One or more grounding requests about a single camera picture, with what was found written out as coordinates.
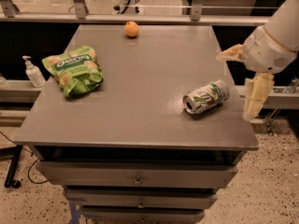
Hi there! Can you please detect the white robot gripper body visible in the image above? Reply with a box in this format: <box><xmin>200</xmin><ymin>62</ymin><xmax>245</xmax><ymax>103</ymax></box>
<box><xmin>242</xmin><ymin>26</ymin><xmax>298</xmax><ymax>74</ymax></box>

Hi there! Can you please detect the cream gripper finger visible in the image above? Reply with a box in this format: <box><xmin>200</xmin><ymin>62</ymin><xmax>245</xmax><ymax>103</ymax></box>
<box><xmin>216</xmin><ymin>44</ymin><xmax>243</xmax><ymax>62</ymax></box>
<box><xmin>243</xmin><ymin>73</ymin><xmax>275</xmax><ymax>120</ymax></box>

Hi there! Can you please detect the green white 7up can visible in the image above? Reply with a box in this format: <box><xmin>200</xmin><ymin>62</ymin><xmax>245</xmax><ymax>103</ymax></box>
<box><xmin>183</xmin><ymin>79</ymin><xmax>230</xmax><ymax>115</ymax></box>

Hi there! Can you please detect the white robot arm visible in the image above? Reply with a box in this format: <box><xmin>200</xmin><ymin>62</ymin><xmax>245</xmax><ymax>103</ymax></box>
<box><xmin>216</xmin><ymin>0</ymin><xmax>299</xmax><ymax>120</ymax></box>

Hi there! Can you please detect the orange fruit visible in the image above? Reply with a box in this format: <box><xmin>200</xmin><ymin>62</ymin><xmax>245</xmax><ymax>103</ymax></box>
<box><xmin>125</xmin><ymin>21</ymin><xmax>139</xmax><ymax>37</ymax></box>

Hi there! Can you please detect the grey drawer cabinet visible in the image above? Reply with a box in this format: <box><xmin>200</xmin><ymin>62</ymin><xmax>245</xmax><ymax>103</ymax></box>
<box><xmin>13</xmin><ymin>24</ymin><xmax>260</xmax><ymax>224</ymax></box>

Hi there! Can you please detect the green snack chip bag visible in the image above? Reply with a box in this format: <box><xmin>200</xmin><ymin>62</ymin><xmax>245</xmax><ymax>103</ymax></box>
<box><xmin>42</xmin><ymin>46</ymin><xmax>104</xmax><ymax>97</ymax></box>

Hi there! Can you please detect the white pump sanitizer bottle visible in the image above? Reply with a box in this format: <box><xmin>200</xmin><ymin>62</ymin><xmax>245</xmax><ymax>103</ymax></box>
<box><xmin>22</xmin><ymin>55</ymin><xmax>46</xmax><ymax>88</ymax></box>

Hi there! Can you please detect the bottom grey drawer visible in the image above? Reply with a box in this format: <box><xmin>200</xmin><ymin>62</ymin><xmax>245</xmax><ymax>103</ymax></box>
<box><xmin>80</xmin><ymin>207</ymin><xmax>205</xmax><ymax>223</ymax></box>

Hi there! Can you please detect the grey drawer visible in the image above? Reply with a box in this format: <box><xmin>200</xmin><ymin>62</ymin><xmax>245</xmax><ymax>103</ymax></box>
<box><xmin>64</xmin><ymin>189</ymin><xmax>217</xmax><ymax>209</ymax></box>
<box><xmin>80</xmin><ymin>207</ymin><xmax>205</xmax><ymax>223</ymax></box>
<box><xmin>36</xmin><ymin>161</ymin><xmax>237</xmax><ymax>189</ymax></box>

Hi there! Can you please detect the middle grey drawer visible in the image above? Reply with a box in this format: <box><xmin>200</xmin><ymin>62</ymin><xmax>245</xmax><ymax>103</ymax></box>
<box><xmin>64</xmin><ymin>189</ymin><xmax>217</xmax><ymax>209</ymax></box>

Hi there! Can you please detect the top grey drawer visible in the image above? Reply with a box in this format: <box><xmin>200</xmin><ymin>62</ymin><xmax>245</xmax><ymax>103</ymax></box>
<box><xmin>36</xmin><ymin>161</ymin><xmax>237</xmax><ymax>189</ymax></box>

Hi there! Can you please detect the black stand leg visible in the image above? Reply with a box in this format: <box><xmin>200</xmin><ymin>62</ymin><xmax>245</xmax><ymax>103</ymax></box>
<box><xmin>0</xmin><ymin>146</ymin><xmax>21</xmax><ymax>189</ymax></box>

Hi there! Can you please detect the metal railing frame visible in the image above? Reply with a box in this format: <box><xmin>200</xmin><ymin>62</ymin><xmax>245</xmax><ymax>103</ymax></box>
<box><xmin>0</xmin><ymin>0</ymin><xmax>299</xmax><ymax>27</ymax></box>

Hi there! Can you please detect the black floor cable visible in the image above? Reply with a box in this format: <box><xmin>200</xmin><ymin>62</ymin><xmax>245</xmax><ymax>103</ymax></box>
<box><xmin>0</xmin><ymin>131</ymin><xmax>50</xmax><ymax>185</ymax></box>

